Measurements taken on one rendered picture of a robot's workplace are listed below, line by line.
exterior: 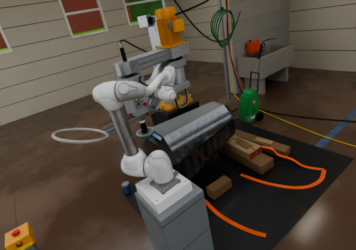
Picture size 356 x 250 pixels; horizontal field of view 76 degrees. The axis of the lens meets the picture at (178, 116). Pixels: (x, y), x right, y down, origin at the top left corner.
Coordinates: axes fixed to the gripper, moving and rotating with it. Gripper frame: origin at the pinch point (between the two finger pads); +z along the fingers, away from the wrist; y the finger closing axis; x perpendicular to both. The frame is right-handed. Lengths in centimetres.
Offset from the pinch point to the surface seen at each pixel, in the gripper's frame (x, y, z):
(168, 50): 56, -25, 17
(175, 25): 70, -48, 13
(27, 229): -124, 34, -36
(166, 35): 64, -40, 23
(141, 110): 2.7, 24.4, 17.5
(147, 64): 24.4, -18.0, 17.3
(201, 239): -34, 107, -79
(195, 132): 50, 69, -8
